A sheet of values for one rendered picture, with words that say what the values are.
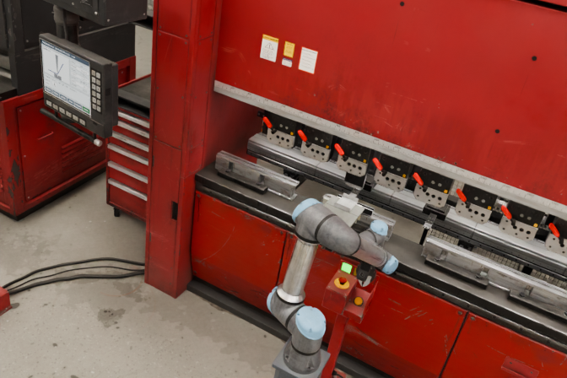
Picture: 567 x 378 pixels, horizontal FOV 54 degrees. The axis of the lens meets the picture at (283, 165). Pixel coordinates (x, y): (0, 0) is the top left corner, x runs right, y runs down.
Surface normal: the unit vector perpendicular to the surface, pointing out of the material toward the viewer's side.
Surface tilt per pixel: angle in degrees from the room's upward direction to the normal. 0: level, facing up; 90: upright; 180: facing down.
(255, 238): 90
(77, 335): 0
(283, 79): 90
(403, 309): 90
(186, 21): 90
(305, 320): 7
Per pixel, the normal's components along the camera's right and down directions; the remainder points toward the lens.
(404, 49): -0.47, 0.38
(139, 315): 0.15, -0.85
